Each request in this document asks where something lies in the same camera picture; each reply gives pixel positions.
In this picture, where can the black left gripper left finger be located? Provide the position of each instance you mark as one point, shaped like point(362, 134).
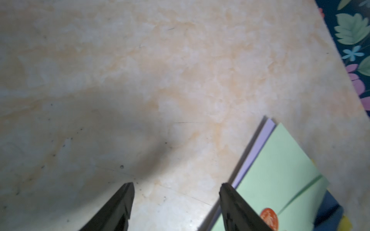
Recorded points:
point(116, 212)

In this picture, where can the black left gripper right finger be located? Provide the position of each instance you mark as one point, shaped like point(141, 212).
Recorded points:
point(236, 212)

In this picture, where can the light green envelope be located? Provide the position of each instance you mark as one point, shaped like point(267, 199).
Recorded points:
point(282, 184)

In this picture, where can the lavender envelope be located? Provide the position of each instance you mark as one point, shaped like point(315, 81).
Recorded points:
point(254, 153)

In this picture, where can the dark blue envelope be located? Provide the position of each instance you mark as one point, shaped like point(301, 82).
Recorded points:
point(329, 214)

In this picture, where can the yellow envelope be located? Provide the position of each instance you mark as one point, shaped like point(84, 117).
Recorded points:
point(345, 224)

